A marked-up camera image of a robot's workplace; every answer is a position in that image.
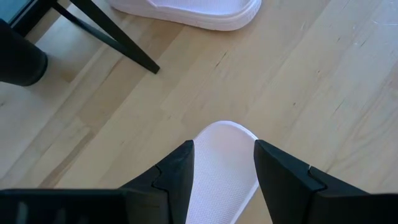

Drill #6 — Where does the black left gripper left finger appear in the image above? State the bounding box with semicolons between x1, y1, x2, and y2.
119;139;195;224

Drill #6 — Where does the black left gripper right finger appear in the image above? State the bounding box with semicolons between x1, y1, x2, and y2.
253;139;398;224

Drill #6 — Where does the white rubber slide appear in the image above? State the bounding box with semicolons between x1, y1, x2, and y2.
106;0;263;32
185;120;260;224

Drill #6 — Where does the green plant in black pot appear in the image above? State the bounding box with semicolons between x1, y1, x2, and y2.
0;18;49;87

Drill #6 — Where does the wooden shelf black metal frame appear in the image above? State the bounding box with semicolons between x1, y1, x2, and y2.
12;0;161;75

